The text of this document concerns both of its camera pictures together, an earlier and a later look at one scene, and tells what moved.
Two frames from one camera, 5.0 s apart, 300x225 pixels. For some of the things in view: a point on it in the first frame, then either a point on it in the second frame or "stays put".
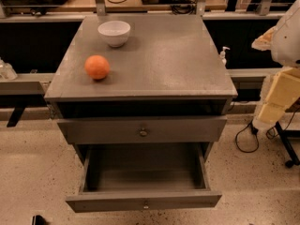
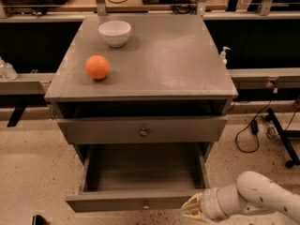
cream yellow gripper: (287, 44) → (209, 205)
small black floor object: (38, 219) stays put
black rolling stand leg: (284, 135) stays put
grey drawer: (122, 177) stays put
